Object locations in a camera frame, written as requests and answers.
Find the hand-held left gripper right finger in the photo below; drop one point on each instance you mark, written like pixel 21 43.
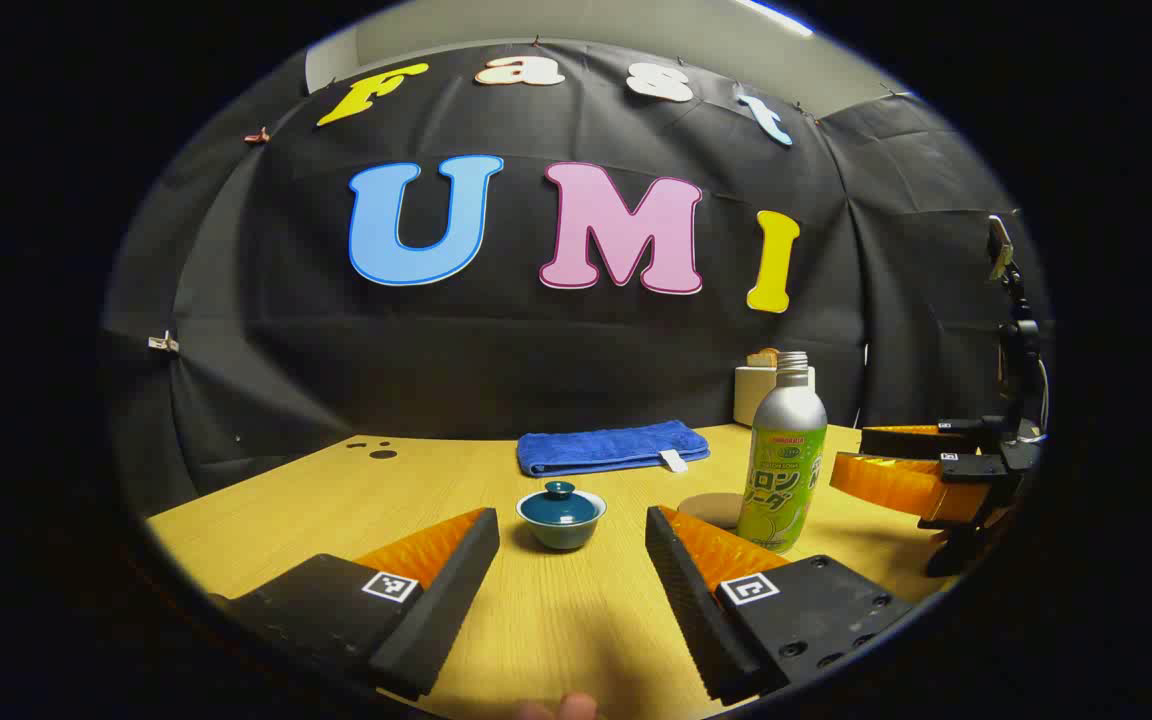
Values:
pixel 696 610

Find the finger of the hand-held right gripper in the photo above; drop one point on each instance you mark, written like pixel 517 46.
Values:
pixel 896 482
pixel 921 443

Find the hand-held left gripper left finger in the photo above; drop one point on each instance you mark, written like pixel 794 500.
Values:
pixel 441 610

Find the round brown coaster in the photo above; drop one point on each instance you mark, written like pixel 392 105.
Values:
pixel 706 508

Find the silver green water bottle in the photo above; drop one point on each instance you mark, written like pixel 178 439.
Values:
pixel 781 470

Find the teal teacup with white rim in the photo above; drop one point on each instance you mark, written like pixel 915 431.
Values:
pixel 561 538

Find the teal teacup lid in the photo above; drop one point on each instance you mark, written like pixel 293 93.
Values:
pixel 558 508

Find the white toaster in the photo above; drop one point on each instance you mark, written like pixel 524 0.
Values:
pixel 748 395

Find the toast slice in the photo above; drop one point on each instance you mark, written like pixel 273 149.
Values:
pixel 762 358

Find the blue folded towel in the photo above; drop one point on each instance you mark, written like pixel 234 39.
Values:
pixel 606 448

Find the white cloth clip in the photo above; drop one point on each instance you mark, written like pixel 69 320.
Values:
pixel 163 343

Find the red cloth clip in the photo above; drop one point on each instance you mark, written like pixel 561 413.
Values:
pixel 256 135

